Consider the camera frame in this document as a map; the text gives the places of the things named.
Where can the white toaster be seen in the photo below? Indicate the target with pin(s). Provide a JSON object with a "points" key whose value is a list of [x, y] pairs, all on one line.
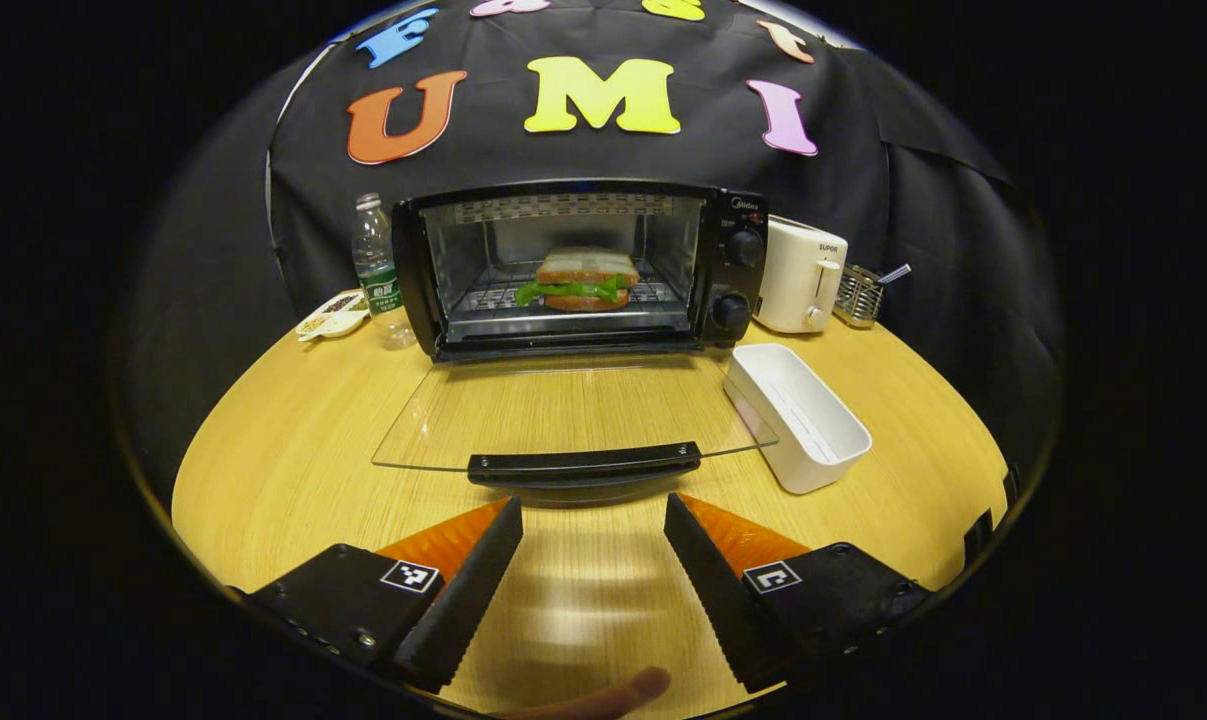
{"points": [[798, 275]]}

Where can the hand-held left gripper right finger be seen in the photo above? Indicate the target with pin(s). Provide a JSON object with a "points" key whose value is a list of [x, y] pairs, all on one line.
{"points": [[718, 600]]}

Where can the black electric oven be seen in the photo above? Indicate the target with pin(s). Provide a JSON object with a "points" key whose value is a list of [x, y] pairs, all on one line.
{"points": [[573, 280]]}

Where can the white divided snack dish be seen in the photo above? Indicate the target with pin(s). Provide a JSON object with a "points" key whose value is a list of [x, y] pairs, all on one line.
{"points": [[331, 315]]}

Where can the black backdrop cloth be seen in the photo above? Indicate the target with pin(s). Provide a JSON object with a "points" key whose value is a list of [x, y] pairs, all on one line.
{"points": [[583, 150]]}

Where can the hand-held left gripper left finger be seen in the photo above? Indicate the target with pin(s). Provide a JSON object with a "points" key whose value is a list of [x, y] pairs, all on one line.
{"points": [[463, 600]]}

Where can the lettuce sandwich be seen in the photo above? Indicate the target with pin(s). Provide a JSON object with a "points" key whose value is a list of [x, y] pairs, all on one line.
{"points": [[588, 280]]}

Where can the clear water bottle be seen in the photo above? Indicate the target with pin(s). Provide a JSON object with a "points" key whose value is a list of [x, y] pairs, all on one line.
{"points": [[378, 280]]}

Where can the white rectangular tray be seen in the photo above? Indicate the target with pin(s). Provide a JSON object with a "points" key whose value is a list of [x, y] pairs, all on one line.
{"points": [[803, 420]]}

